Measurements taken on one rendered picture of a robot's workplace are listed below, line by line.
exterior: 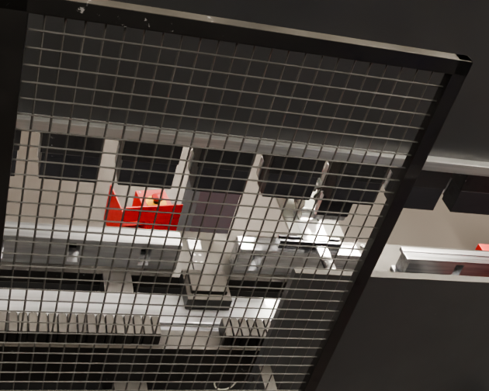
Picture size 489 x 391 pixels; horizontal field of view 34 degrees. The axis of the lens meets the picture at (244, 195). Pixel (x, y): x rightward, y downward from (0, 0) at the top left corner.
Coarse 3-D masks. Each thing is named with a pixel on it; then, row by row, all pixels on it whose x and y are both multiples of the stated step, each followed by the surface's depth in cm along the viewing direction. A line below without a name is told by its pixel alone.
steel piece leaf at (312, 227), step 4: (304, 208) 248; (304, 212) 249; (308, 212) 249; (304, 216) 248; (308, 216) 249; (312, 216) 249; (296, 220) 245; (300, 220) 246; (304, 220) 246; (312, 220) 247; (316, 220) 248; (320, 220) 249; (300, 224) 244; (304, 224) 245; (308, 224) 245; (312, 224) 246; (316, 224) 246; (320, 224) 247; (300, 228) 243; (308, 228) 244; (312, 228) 244; (316, 228) 245; (300, 232) 241; (308, 232) 242; (312, 232) 243; (316, 232) 243; (320, 232) 244; (324, 232) 244
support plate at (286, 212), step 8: (312, 192) 260; (280, 200) 252; (288, 200) 253; (312, 200) 257; (288, 216) 246; (288, 224) 243; (296, 224) 244; (296, 232) 241; (328, 232) 245; (336, 232) 246
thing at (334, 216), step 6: (324, 198) 229; (318, 204) 232; (324, 204) 231; (336, 204) 232; (342, 204) 232; (348, 204) 233; (324, 210) 233; (330, 210) 233; (336, 210) 233; (342, 210) 234; (348, 210) 234; (318, 216) 235; (330, 216) 236; (336, 216) 236; (342, 216) 237
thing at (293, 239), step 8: (280, 240) 236; (288, 240) 237; (296, 240) 238; (304, 240) 239; (336, 240) 244; (288, 248) 239; (296, 248) 239; (304, 248) 240; (312, 248) 241; (328, 248) 242
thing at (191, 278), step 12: (192, 240) 224; (192, 264) 217; (180, 276) 212; (192, 276) 208; (204, 276) 209; (192, 288) 205; (204, 288) 206; (216, 288) 207; (228, 288) 210; (204, 300) 204; (216, 300) 205; (228, 300) 206
